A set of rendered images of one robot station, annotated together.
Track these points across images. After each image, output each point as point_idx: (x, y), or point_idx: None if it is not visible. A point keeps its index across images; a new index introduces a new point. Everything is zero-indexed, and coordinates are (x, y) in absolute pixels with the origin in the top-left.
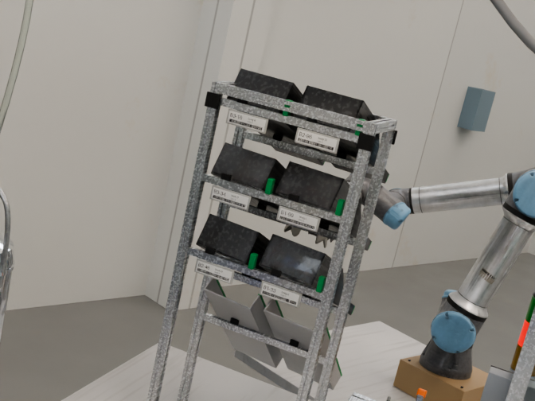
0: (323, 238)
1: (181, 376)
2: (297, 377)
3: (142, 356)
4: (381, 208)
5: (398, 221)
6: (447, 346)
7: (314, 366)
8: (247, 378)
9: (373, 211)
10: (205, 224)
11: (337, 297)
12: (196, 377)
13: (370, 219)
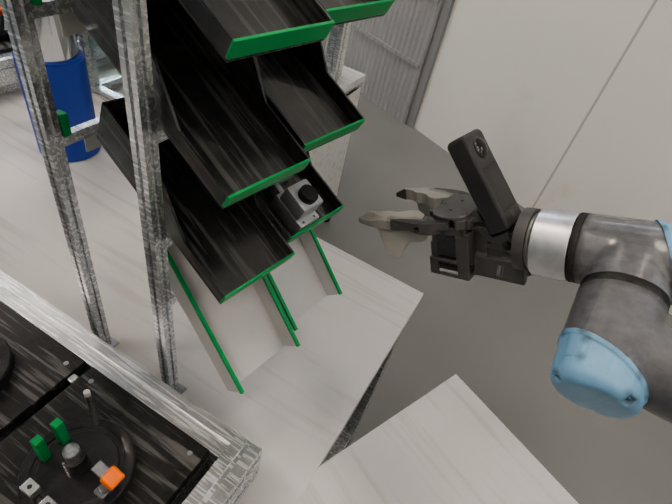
0: (368, 221)
1: None
2: (399, 441)
3: (379, 273)
4: (569, 315)
5: (552, 370)
6: None
7: (64, 228)
8: (368, 369)
9: (131, 75)
10: None
11: (167, 225)
12: (348, 313)
13: (126, 90)
